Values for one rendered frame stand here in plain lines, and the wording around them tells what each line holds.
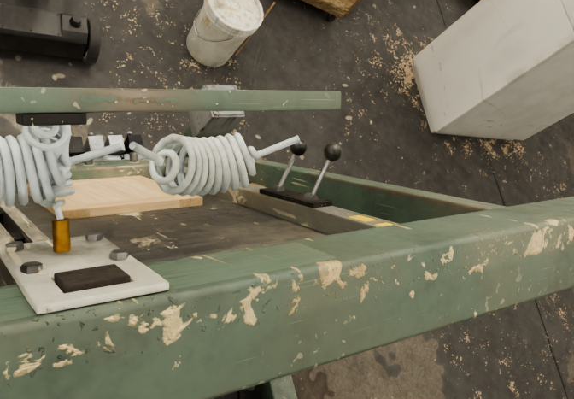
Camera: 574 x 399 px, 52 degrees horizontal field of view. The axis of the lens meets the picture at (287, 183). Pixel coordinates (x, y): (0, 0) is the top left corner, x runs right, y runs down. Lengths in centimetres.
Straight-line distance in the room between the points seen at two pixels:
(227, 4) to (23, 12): 92
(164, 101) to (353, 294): 25
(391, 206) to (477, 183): 273
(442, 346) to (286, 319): 284
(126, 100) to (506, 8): 321
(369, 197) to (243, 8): 184
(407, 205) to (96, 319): 91
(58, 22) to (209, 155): 225
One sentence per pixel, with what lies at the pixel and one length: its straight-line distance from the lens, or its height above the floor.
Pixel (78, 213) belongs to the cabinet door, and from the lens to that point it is 127.
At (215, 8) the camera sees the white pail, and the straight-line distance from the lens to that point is 295.
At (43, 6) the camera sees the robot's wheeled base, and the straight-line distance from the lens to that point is 289.
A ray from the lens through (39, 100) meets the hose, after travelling 51.
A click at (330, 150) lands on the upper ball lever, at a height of 156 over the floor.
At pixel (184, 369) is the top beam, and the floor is 193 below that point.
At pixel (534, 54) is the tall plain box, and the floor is 85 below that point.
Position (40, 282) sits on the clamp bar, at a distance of 51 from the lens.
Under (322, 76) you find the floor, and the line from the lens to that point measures 356.
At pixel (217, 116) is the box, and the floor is 92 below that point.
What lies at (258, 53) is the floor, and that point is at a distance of 340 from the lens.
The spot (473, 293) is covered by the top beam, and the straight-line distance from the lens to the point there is 71.
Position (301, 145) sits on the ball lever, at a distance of 126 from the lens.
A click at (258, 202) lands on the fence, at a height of 135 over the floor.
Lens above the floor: 240
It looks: 52 degrees down
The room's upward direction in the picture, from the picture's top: 51 degrees clockwise
